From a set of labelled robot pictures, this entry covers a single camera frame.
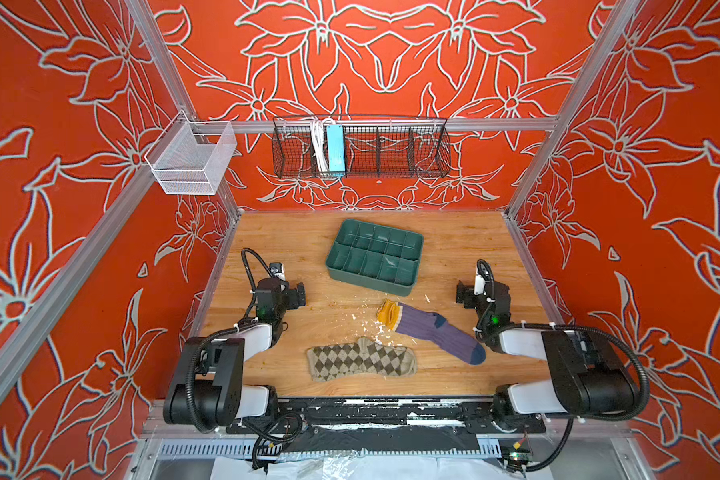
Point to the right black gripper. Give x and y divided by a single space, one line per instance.
467 294

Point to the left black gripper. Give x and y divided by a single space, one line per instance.
294 294

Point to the purple sock with yellow cuff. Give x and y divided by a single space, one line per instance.
433 327

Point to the green plastic divider tray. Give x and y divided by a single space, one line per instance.
375 257

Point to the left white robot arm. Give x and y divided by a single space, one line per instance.
207 390

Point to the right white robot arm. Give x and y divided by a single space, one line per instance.
592 374

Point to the beige argyle sock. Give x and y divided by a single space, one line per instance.
364 356

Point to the light blue box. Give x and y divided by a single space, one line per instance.
336 149

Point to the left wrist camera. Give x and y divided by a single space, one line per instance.
277 270

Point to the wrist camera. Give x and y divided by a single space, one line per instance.
277 270
483 281

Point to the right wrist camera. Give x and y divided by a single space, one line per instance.
483 281

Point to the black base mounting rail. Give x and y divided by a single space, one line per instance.
448 426

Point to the clear acrylic wall bin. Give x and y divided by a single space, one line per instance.
192 157

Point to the black wire wall basket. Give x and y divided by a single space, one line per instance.
376 147

